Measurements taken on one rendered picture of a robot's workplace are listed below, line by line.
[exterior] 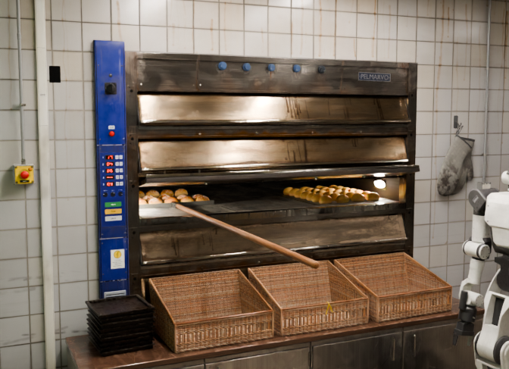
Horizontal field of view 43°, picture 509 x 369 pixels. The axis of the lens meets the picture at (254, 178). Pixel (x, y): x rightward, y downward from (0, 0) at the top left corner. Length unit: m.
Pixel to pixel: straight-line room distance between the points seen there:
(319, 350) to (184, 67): 1.73
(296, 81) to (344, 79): 0.34
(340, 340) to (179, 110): 1.56
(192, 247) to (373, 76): 1.59
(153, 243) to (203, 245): 0.30
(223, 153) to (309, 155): 0.56
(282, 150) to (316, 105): 0.36
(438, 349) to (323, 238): 0.95
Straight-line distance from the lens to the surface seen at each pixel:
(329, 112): 4.04
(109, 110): 3.52
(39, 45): 3.50
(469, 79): 4.71
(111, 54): 3.54
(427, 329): 4.00
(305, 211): 4.00
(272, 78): 3.88
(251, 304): 3.71
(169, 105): 3.64
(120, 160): 3.54
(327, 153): 4.04
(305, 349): 3.57
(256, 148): 3.83
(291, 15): 3.96
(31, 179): 3.44
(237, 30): 3.80
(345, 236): 4.17
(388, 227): 4.36
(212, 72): 3.74
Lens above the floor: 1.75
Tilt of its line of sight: 5 degrees down
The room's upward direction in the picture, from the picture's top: straight up
